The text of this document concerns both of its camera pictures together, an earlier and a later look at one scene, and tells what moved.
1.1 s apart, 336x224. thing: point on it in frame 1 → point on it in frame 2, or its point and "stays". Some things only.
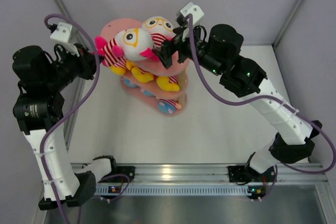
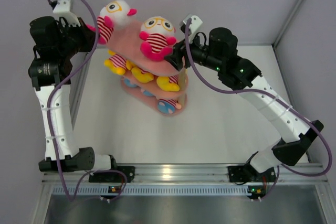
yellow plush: [168, 83] stays
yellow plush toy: [143, 77] stays
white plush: [132, 44] → [112, 14]
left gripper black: [85, 62] → [87, 36]
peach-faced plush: [168, 106] stays
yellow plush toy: [120, 70] stays
